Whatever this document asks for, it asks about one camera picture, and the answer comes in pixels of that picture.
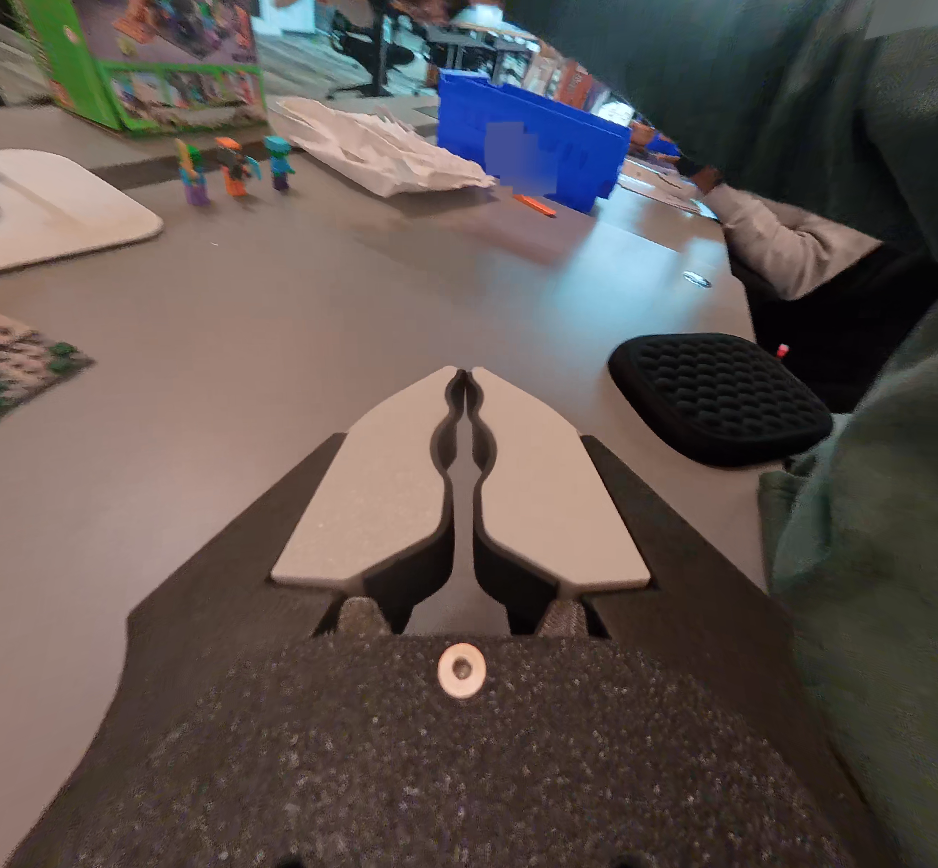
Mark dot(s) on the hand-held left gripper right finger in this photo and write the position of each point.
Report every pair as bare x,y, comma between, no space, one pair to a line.
564,509

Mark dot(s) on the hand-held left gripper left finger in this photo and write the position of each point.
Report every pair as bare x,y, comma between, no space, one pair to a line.
359,509

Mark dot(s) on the grey desk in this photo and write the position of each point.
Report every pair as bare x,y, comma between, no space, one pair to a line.
293,333

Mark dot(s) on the black desk grommet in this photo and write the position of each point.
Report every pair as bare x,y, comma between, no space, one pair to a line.
696,278

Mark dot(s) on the black mesh office chair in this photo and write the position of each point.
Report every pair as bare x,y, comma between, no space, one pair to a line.
374,47

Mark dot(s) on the wooden office table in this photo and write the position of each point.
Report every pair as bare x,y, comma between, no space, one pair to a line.
476,36

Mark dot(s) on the toy set cardboard box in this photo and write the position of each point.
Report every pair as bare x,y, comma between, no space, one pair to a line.
146,25

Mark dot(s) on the white paper bag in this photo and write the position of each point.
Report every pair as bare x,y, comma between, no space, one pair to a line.
381,150

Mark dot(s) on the blue plastic bin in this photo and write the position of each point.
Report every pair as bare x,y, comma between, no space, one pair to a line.
476,113

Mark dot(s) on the black mesh wrist rest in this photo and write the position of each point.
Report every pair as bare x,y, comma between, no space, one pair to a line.
718,392

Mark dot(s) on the orange toy figure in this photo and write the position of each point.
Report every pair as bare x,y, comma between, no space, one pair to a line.
234,164

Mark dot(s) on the green toy figure purple legs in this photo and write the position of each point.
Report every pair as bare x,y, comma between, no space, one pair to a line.
194,175

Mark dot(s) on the orange flat toy tool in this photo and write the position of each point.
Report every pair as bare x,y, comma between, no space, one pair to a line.
535,205

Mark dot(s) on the person's green hoodie torso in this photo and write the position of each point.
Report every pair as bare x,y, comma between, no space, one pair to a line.
865,589

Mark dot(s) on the white flat pad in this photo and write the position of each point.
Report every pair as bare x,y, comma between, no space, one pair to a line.
58,208

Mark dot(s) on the grey toy baseplate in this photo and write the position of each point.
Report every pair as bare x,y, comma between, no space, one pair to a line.
36,362

